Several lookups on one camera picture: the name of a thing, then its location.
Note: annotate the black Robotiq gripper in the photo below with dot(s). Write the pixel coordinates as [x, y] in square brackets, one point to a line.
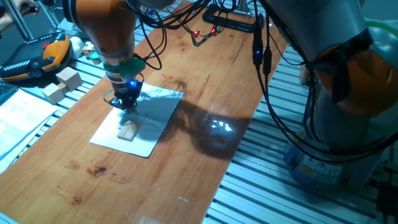
[127, 90]

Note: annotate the white paper sheet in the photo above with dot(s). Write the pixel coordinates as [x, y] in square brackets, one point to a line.
[155, 105]

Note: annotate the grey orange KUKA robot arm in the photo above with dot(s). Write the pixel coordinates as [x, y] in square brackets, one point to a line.
[342, 31]

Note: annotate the flat wooden strip block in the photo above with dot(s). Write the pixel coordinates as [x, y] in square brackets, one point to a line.
[129, 131]

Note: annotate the green gripper mounting flange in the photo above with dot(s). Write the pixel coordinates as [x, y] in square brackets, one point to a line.
[127, 68]

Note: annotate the tiny wooden block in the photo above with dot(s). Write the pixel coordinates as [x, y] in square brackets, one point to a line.
[63, 88]

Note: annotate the Rubik's cube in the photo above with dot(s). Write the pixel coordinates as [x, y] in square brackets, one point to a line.
[88, 49]

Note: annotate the medium wooden cube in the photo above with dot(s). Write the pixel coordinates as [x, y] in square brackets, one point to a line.
[53, 93]

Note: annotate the white ball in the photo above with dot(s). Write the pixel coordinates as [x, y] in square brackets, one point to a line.
[76, 46]

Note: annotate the varnished wooden board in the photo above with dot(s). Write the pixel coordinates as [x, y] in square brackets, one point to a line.
[124, 186]

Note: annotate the white printed paper stack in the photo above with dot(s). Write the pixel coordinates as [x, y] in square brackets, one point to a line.
[21, 118]

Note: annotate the black orange teach pendant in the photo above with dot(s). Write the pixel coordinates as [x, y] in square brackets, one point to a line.
[25, 59]

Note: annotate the black computer keyboard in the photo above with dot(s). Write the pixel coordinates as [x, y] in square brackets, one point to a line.
[6, 90]

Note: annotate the grey metal bar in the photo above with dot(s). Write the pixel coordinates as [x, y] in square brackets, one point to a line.
[18, 20]

